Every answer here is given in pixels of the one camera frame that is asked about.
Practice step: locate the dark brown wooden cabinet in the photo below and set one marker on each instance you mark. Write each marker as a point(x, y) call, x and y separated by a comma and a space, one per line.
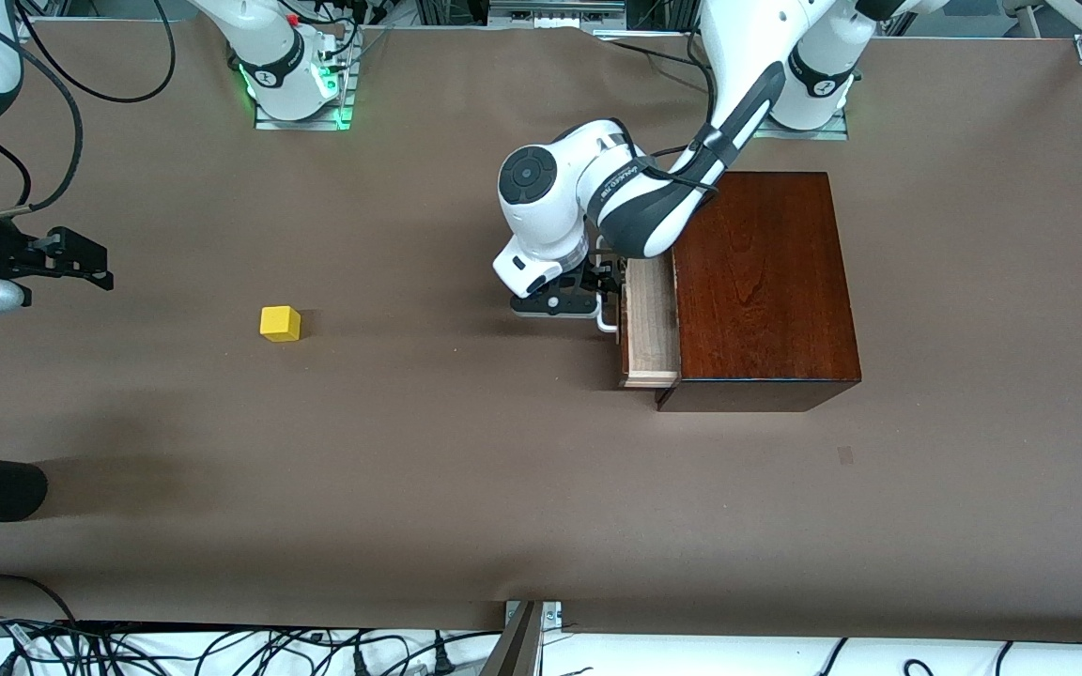
point(766, 282)

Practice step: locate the yellow block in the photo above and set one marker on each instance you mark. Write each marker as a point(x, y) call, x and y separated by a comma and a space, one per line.
point(280, 323)

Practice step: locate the aluminium frame profile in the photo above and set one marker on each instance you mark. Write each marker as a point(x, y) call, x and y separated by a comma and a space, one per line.
point(555, 13)

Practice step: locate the black power plug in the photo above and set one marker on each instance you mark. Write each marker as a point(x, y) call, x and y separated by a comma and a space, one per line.
point(443, 662)

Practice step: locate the brown table cover sheet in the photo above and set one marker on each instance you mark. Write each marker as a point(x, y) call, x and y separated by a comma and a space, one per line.
point(409, 469)

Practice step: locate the dark grey bar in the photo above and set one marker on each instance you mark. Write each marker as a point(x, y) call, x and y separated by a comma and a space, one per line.
point(515, 648)

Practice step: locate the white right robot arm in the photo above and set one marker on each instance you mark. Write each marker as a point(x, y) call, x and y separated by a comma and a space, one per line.
point(269, 47)

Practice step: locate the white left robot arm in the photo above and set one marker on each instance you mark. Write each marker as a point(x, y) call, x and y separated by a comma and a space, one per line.
point(541, 216)

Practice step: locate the silver clamp bracket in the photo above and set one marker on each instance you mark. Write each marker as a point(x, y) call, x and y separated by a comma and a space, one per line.
point(552, 615)

